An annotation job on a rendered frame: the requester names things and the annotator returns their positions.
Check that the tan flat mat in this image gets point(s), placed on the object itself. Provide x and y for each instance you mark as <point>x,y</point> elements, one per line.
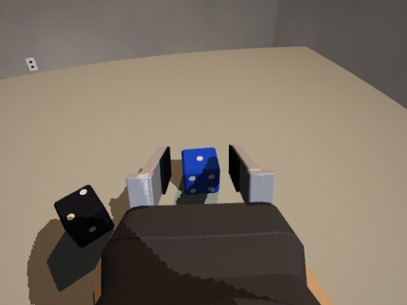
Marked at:
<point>312,282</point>

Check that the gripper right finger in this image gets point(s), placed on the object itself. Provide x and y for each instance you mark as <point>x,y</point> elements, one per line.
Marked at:
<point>254,184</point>

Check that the black die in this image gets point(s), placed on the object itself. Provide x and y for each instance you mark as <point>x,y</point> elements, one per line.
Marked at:
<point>83,216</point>

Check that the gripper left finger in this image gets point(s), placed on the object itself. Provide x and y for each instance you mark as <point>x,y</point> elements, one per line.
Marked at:
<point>145,188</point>

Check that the blue die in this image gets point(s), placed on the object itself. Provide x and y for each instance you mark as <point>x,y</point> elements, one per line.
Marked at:
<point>201,170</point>

